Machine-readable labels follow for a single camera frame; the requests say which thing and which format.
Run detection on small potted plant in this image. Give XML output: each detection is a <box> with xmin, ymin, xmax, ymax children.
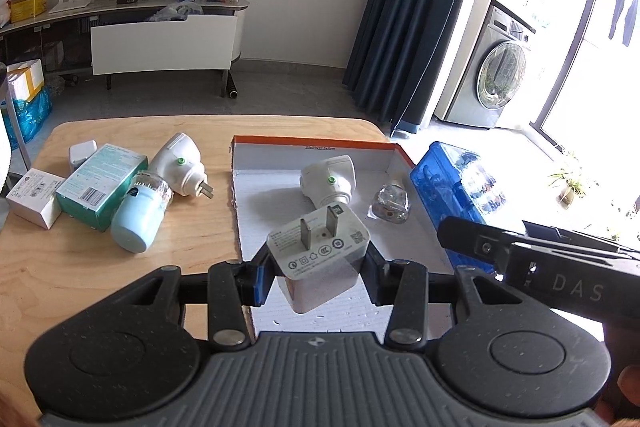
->
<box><xmin>547</xmin><ymin>162</ymin><xmax>588</xmax><ymax>210</ymax></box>

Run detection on clear glass bottle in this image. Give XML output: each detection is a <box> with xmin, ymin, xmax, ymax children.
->
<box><xmin>367</xmin><ymin>181</ymin><xmax>412</xmax><ymax>224</ymax></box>

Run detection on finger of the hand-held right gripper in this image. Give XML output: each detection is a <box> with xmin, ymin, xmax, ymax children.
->
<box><xmin>437</xmin><ymin>216</ymin><xmax>526</xmax><ymax>275</ymax></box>

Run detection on white and black TV cabinet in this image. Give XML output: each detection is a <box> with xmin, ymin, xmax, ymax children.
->
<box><xmin>0</xmin><ymin>0</ymin><xmax>249</xmax><ymax>98</ymax></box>

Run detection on silver washing machine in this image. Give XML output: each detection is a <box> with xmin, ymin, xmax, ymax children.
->
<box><xmin>434</xmin><ymin>4</ymin><xmax>533</xmax><ymax>130</ymax></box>

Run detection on small white carton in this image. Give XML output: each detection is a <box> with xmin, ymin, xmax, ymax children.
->
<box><xmin>6</xmin><ymin>168</ymin><xmax>67</xmax><ymax>230</ymax></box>

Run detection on grey plastic bag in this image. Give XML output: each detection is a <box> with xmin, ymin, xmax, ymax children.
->
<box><xmin>145</xmin><ymin>3</ymin><xmax>203</xmax><ymax>22</ymax></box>

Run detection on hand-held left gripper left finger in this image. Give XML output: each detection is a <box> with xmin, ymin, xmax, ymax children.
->
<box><xmin>120</xmin><ymin>242</ymin><xmax>278</xmax><ymax>354</ymax></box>

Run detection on dark blue curtain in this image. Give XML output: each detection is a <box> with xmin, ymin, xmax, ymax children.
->
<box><xmin>342</xmin><ymin>0</ymin><xmax>488</xmax><ymax>135</ymax></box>

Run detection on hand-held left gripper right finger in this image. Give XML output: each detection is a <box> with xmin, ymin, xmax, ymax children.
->
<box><xmin>360</xmin><ymin>251</ymin><xmax>521</xmax><ymax>354</ymax></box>

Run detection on white power adapter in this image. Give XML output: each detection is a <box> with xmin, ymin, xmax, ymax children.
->
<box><xmin>266</xmin><ymin>204</ymin><xmax>372</xmax><ymax>315</ymax></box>

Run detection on white plug-in device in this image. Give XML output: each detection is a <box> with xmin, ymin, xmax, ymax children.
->
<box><xmin>299</xmin><ymin>156</ymin><xmax>357</xmax><ymax>210</ymax></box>
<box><xmin>148</xmin><ymin>133</ymin><xmax>215</xmax><ymax>198</ymax></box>

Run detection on small white charger cube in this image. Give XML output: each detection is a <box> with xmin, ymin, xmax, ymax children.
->
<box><xmin>68</xmin><ymin>139</ymin><xmax>98</xmax><ymax>172</ymax></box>

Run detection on blue plastic bag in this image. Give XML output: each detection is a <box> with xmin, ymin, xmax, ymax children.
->
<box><xmin>0</xmin><ymin>87</ymin><xmax>53</xmax><ymax>150</ymax></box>

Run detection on yellow box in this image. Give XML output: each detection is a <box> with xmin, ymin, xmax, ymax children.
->
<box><xmin>10</xmin><ymin>0</ymin><xmax>48</xmax><ymax>24</ymax></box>

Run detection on light blue cylindrical bottle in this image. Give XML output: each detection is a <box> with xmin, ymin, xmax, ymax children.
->
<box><xmin>111</xmin><ymin>172</ymin><xmax>173</xmax><ymax>254</ymax></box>

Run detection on orange-edged cardboard box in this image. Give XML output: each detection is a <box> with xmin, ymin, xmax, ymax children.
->
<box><xmin>229</xmin><ymin>135</ymin><xmax>466</xmax><ymax>340</ymax></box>

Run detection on blue plastic box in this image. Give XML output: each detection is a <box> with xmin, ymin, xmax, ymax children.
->
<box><xmin>410</xmin><ymin>142</ymin><xmax>501</xmax><ymax>233</ymax></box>

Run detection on cardboard boxes with yellow tape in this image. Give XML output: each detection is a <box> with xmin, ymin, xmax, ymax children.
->
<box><xmin>0</xmin><ymin>59</ymin><xmax>46</xmax><ymax>102</ymax></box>

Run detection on person's right hand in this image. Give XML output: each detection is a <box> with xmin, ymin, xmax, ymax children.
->
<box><xmin>597</xmin><ymin>364</ymin><xmax>640</xmax><ymax>427</ymax></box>

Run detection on teal carton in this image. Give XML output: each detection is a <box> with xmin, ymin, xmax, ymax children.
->
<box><xmin>55</xmin><ymin>143</ymin><xmax>149</xmax><ymax>233</ymax></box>

